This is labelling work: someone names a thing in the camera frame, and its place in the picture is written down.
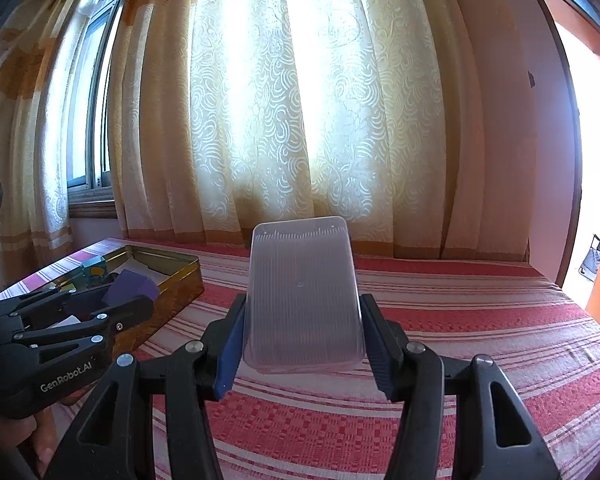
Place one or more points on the wide cream patterned curtain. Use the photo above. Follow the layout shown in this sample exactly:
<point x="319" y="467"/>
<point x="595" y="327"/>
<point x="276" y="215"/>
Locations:
<point x="305" y="110"/>

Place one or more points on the dark metal rack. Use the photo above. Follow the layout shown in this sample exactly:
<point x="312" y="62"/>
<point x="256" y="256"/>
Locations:
<point x="592" y="260"/>

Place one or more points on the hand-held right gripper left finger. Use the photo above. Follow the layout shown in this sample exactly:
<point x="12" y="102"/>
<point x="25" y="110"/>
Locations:
<point x="230" y="355"/>

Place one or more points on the translucent white plastic case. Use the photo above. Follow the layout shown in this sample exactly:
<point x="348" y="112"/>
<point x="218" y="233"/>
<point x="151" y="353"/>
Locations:
<point x="302" y="300"/>

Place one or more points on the blue building block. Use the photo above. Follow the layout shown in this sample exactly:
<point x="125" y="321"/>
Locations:
<point x="94" y="272"/>

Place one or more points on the gold tin box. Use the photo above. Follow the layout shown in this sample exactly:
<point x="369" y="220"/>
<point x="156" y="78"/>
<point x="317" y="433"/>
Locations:
<point x="175" y="290"/>

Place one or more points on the window with metal frame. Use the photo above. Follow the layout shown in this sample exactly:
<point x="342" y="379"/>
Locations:
<point x="92" y="100"/>

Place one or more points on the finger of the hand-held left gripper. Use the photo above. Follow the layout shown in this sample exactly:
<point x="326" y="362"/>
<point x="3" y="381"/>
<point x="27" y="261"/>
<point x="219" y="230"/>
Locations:
<point x="130" y="312"/>
<point x="55" y="305"/>

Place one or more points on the wooden window sill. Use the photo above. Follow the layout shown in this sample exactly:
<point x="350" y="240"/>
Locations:
<point x="92" y="209"/>

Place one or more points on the red striped bed sheet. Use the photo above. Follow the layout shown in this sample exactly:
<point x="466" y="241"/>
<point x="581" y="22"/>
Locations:
<point x="480" y="330"/>

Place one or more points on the person's left hand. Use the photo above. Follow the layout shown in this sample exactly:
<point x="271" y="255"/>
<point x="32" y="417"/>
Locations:
<point x="10" y="435"/>

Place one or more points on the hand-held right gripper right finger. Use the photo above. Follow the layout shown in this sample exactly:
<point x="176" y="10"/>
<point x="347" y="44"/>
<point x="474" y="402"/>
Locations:
<point x="380" y="355"/>

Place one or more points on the dark wooden door frame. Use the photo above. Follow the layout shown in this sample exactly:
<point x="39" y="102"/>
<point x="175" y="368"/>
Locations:
<point x="567" y="110"/>

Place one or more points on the narrow cream patterned curtain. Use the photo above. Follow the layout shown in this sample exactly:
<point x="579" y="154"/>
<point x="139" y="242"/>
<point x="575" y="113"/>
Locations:
<point x="25" y="135"/>

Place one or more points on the purple block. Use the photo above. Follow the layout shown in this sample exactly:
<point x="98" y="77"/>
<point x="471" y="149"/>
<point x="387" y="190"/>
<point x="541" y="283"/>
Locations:
<point x="135" y="285"/>

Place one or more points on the green building block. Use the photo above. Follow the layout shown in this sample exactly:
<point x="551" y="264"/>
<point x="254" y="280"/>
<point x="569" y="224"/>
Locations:
<point x="66" y="287"/>

